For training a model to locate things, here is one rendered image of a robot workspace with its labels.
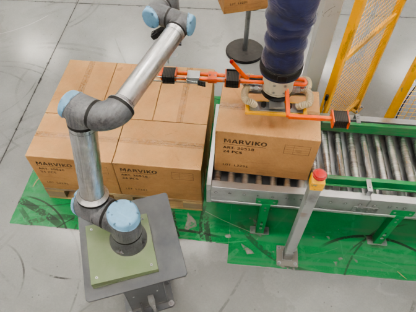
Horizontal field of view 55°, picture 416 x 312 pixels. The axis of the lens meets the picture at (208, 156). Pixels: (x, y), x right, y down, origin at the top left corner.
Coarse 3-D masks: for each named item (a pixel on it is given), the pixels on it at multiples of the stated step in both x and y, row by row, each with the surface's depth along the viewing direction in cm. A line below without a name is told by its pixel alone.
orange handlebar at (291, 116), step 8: (160, 72) 218; (184, 72) 218; (200, 72) 218; (208, 72) 218; (216, 72) 217; (208, 80) 216; (216, 80) 215; (224, 80) 215; (240, 80) 214; (248, 80) 214; (256, 80) 214; (296, 80) 216; (304, 80) 215; (288, 96) 207; (288, 104) 204; (288, 112) 200; (312, 120) 200; (320, 120) 199; (328, 120) 198
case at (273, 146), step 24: (240, 96) 243; (240, 120) 231; (264, 120) 231; (288, 120) 231; (216, 144) 237; (240, 144) 234; (264, 144) 231; (288, 144) 228; (312, 144) 225; (216, 168) 257; (240, 168) 253; (264, 168) 250; (288, 168) 246
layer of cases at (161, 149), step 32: (96, 64) 322; (128, 64) 322; (96, 96) 300; (160, 96) 300; (192, 96) 300; (64, 128) 281; (128, 128) 281; (160, 128) 281; (192, 128) 281; (32, 160) 270; (64, 160) 266; (128, 160) 264; (160, 160) 264; (192, 160) 264; (128, 192) 292; (160, 192) 287; (192, 192) 282
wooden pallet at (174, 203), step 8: (208, 152) 319; (208, 160) 328; (48, 192) 303; (56, 192) 302; (64, 192) 302; (72, 192) 310; (176, 200) 293; (184, 200) 292; (192, 200) 292; (176, 208) 303; (184, 208) 302; (192, 208) 301; (200, 208) 300
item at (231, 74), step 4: (228, 72) 217; (232, 72) 217; (236, 72) 217; (228, 76) 215; (232, 76) 215; (236, 76) 215; (228, 80) 212; (232, 80) 212; (236, 80) 212; (228, 84) 215; (232, 84) 215; (236, 84) 215
